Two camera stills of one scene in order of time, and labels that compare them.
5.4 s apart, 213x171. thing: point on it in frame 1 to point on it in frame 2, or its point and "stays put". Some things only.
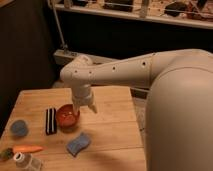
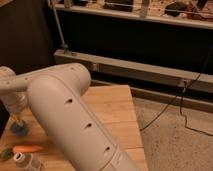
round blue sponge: [18, 128] stays put
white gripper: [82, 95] to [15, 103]
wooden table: [108, 140] stays put
